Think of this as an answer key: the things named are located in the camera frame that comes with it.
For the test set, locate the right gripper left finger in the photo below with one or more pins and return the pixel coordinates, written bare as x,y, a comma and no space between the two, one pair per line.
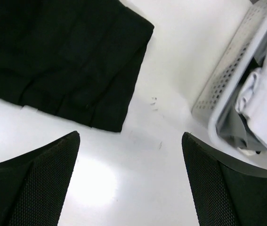
33,185

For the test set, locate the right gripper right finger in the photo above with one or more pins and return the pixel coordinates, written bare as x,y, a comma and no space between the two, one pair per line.
226,191

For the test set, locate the black skirt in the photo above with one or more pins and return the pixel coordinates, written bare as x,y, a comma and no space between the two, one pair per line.
74,59

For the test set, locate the white plastic basket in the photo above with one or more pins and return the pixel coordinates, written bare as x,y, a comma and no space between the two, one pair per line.
249,34

